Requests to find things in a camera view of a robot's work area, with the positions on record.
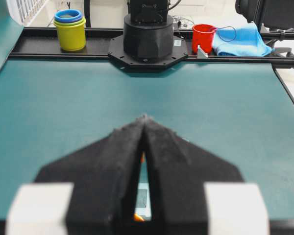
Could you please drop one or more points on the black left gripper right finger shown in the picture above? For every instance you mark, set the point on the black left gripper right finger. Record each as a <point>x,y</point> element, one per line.
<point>194,192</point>

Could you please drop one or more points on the black table frame rail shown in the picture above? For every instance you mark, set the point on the black table frame rail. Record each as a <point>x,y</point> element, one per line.
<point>107,43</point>

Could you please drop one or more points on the black office chair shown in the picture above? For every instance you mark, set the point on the black office chair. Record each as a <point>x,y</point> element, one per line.
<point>275,22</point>

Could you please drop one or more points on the red plastic cup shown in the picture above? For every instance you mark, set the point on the red plastic cup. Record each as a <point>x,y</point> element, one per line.
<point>203,35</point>

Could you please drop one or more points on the light blue cloth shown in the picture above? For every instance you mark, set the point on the light blue cloth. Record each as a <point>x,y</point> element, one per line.
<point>244,40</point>

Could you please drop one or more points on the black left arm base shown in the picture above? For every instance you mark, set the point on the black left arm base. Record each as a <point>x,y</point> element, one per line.
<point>149,46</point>

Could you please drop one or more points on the stacked yellow-green blue cups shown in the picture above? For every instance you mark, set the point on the stacked yellow-green blue cups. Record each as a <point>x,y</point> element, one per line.
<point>70,26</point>

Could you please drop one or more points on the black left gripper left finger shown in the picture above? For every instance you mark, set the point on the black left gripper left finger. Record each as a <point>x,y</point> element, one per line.
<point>91,191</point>

